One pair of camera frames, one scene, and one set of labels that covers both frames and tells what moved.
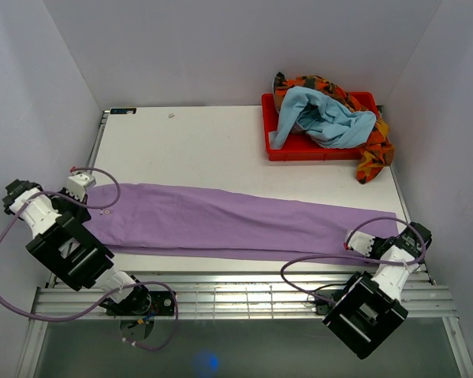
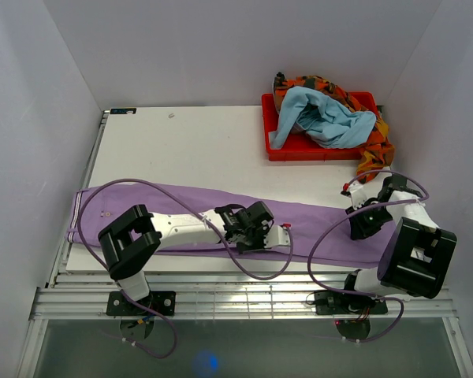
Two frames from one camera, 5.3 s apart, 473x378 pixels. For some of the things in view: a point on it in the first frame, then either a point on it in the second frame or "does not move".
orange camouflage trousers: x=374 y=154 does not move
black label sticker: x=123 y=110 does not move
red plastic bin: x=299 y=147 does not move
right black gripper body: x=376 y=252 -> x=377 y=216
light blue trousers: x=322 y=119 does not move
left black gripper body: x=63 y=205 -> x=253 y=239
